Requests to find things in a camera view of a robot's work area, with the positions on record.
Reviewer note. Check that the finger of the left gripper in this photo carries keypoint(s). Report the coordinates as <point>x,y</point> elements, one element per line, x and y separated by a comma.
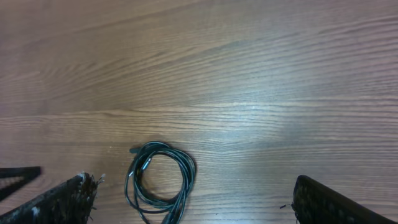
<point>12,179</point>

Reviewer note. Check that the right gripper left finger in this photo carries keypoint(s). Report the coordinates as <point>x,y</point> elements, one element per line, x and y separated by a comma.
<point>71,202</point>

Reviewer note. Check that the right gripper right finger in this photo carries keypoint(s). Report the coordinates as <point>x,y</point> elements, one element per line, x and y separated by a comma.
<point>315,203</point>

